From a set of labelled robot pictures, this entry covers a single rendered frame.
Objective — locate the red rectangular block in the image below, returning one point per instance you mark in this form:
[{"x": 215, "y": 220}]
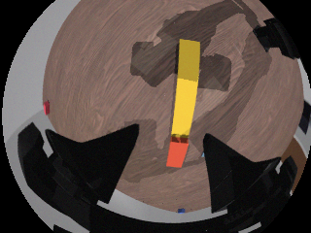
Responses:
[{"x": 47, "y": 108}]

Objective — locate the small blue cube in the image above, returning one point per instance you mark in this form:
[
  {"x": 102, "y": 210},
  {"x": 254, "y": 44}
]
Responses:
[{"x": 181, "y": 211}]

